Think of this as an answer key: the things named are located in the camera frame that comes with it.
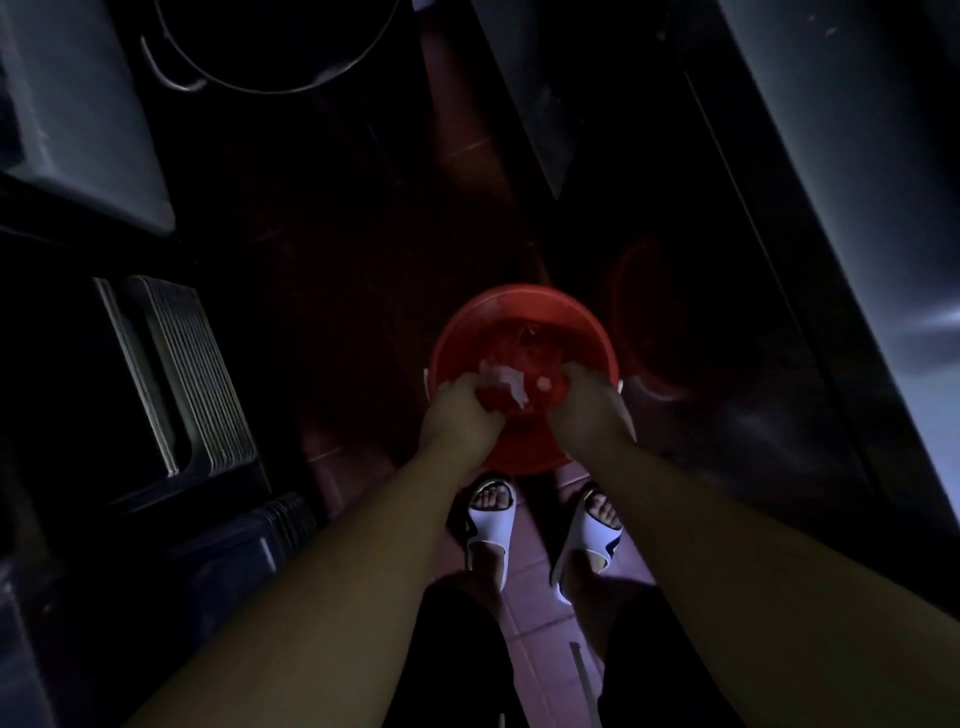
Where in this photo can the person's left forearm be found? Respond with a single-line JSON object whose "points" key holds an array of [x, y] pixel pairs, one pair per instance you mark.
{"points": [[337, 600]]}

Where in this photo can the person's left white slipper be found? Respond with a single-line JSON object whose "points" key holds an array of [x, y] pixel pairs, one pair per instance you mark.
{"points": [[487, 536]]}

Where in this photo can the red plastic bucket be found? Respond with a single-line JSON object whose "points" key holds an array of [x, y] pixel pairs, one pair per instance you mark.
{"points": [[525, 315]]}

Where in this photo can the person's right hand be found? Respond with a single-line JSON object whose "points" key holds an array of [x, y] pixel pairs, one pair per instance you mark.
{"points": [[592, 412]]}

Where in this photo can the white tissue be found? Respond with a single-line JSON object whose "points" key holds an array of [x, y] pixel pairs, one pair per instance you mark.
{"points": [[544, 384], [501, 386]]}

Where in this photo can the person's right white slipper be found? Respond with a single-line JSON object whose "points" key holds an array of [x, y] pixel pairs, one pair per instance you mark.
{"points": [[589, 547]]}

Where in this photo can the person's white slipper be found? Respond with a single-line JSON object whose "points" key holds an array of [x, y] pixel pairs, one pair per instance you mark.
{"points": [[487, 536], [589, 547]]}

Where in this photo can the person's left hand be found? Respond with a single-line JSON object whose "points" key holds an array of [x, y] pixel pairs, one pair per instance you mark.
{"points": [[457, 420]]}

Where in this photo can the grey metal box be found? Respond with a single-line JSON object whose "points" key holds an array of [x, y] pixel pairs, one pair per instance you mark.
{"points": [[82, 112]]}

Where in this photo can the person's right forearm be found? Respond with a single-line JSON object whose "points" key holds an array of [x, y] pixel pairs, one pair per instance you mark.
{"points": [[750, 600]]}

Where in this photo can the black pot steel rim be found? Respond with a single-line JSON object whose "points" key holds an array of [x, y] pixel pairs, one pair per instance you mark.
{"points": [[262, 45]]}

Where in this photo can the stack of steel trays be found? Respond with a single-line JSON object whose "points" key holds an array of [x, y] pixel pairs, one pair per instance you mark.
{"points": [[187, 360]]}

